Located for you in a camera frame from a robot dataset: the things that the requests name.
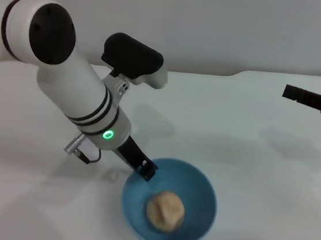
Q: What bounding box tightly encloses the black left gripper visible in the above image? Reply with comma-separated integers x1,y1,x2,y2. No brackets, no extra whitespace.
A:
110,135,163,184

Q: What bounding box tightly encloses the egg yolk pastry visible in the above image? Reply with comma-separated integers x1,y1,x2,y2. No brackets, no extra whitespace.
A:
143,188,188,236

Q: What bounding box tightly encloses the blue bowl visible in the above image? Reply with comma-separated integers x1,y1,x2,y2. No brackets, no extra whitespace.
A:
116,152,223,240

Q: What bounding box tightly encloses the left arm connector cable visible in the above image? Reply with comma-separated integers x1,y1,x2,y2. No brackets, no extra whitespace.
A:
62,132,105,167

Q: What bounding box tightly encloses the left wrist camera housing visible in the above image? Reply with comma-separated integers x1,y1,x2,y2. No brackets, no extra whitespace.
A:
96,30,173,109

